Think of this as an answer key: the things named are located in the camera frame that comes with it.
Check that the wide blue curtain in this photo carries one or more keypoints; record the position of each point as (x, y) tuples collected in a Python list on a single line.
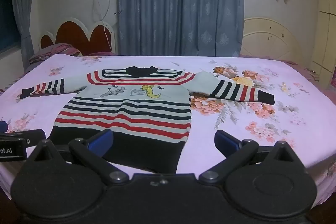
[(178, 3)]

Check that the pink pillow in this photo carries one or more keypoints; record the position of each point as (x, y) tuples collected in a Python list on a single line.
[(60, 50)]

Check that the dark window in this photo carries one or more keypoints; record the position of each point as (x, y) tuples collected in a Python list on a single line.
[(8, 16)]

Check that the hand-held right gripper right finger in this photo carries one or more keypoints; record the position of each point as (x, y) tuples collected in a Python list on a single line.
[(226, 140)]

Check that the striped knit sweater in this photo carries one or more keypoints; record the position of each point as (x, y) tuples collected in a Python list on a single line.
[(126, 108)]

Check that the cream wardrobe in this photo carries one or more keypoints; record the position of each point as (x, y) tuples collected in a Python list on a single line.
[(325, 29)]

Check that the red scalloped headboard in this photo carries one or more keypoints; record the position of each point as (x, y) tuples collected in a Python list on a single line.
[(76, 35)]

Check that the narrow blue curtain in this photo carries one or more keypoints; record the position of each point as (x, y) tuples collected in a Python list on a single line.
[(25, 3)]

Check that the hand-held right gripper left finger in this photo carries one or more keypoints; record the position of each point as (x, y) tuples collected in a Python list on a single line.
[(101, 140)]

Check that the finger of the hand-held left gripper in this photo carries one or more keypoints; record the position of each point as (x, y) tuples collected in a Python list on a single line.
[(2, 126), (31, 136)]

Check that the bed with floral sheet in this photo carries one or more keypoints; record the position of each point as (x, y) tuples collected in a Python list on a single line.
[(262, 134)]

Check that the cream round headboard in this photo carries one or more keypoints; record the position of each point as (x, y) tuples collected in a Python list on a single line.
[(267, 40)]

